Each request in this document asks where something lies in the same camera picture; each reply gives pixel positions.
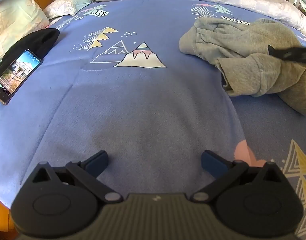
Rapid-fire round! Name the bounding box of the wooden bedside cabinet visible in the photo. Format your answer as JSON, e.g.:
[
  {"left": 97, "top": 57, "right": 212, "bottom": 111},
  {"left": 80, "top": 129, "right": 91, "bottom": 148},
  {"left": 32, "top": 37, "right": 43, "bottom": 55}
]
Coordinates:
[{"left": 0, "top": 194, "right": 16, "bottom": 233}]

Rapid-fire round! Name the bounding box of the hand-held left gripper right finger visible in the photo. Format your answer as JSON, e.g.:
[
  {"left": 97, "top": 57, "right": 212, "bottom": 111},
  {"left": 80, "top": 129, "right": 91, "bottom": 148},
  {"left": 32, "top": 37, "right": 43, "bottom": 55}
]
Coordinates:
[{"left": 190, "top": 150, "right": 285, "bottom": 204}]

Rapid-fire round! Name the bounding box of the grey sweatshirt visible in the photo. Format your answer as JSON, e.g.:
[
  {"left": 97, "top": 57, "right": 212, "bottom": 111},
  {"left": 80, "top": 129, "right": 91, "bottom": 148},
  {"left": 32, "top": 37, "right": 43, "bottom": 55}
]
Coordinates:
[{"left": 179, "top": 17, "right": 306, "bottom": 117}]

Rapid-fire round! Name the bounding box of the blue printed bedsheet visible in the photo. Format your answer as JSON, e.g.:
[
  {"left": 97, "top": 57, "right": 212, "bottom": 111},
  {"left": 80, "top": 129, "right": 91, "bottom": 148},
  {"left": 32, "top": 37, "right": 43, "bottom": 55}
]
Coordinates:
[{"left": 0, "top": 0, "right": 306, "bottom": 240}]

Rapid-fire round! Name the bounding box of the small patterned pillow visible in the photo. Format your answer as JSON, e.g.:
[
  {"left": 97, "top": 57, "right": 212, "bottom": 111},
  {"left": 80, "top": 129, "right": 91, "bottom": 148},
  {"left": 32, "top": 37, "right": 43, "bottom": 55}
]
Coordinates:
[{"left": 42, "top": 0, "right": 94, "bottom": 20}]

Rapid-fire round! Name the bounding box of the large pale floral pillow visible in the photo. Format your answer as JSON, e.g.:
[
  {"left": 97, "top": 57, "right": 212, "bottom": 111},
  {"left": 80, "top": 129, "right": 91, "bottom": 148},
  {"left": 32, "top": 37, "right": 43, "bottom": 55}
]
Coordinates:
[{"left": 0, "top": 0, "right": 50, "bottom": 68}]

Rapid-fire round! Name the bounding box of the black cloth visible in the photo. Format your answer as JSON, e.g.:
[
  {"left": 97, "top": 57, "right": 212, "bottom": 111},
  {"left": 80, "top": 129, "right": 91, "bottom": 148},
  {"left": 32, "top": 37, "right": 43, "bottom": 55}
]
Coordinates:
[{"left": 0, "top": 28, "right": 60, "bottom": 103}]

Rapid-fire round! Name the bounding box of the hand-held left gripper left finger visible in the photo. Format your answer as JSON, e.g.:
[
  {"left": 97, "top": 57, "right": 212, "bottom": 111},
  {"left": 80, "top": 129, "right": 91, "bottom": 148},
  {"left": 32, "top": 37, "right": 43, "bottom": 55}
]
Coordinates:
[{"left": 30, "top": 150, "right": 124, "bottom": 204}]

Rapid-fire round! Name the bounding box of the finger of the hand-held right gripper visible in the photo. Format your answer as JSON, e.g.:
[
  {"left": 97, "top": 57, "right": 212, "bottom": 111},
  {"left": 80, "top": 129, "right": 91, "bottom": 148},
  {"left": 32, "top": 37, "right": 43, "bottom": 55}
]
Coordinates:
[{"left": 268, "top": 44, "right": 306, "bottom": 64}]

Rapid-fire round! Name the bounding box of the smartphone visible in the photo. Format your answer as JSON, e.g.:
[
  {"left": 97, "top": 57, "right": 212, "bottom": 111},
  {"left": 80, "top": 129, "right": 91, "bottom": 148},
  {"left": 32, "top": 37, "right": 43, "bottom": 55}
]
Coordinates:
[{"left": 0, "top": 49, "right": 42, "bottom": 105}]

